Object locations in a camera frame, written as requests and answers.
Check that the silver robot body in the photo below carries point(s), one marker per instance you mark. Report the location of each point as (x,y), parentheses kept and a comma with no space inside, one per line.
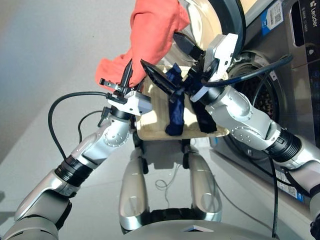
(175,230)

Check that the pale woven basket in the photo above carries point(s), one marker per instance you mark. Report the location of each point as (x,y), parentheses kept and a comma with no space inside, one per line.
(155,120)

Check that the silver robot leg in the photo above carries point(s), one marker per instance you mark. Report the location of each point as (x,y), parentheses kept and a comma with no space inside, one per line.
(203,185)
(133,190)

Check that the white warning label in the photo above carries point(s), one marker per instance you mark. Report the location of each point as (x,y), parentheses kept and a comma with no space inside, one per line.
(290,187)

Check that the round washing machine door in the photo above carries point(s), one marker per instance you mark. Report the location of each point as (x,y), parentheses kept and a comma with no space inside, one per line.
(207,17)

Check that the grey washing machine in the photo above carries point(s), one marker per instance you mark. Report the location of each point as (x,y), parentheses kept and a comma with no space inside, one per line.
(295,100)

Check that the navy blue cloth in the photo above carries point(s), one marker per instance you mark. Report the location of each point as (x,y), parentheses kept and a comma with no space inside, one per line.
(176,117)

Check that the blue energy label sticker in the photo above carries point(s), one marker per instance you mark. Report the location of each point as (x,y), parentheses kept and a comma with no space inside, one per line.
(271,17)

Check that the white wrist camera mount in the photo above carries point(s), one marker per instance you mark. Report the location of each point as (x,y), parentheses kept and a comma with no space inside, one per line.
(135,103)
(222,50)

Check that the orange cloth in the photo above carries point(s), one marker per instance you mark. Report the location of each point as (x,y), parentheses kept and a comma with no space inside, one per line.
(155,30)

